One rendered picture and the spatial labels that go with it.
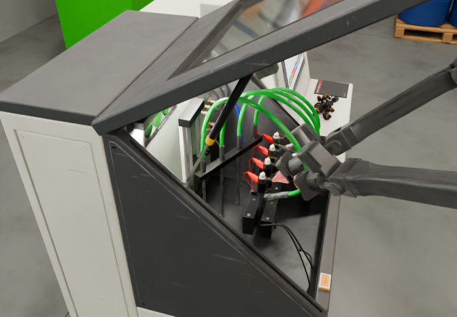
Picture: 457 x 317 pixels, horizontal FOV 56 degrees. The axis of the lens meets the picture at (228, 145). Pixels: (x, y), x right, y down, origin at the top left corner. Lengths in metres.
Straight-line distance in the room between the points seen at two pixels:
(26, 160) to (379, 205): 2.38
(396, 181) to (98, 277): 0.96
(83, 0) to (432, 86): 4.24
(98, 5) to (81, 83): 3.84
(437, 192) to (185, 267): 0.71
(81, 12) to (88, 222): 3.99
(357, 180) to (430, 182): 0.18
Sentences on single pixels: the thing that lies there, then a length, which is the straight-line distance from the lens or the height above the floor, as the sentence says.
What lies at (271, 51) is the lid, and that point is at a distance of 0.76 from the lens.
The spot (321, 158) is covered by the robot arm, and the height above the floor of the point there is 1.41.
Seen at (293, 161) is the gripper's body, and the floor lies 1.22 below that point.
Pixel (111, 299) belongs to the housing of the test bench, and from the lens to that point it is 1.52.
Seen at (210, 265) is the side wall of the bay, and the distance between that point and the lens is 1.19.
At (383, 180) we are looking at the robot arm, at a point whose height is 1.47.
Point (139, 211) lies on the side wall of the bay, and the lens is 1.14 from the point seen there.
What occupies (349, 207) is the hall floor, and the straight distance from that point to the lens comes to 3.03.
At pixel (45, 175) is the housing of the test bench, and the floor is 1.28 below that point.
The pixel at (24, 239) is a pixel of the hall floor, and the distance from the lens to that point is 2.99.
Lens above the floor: 2.00
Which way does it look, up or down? 35 degrees down
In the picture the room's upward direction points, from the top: straight up
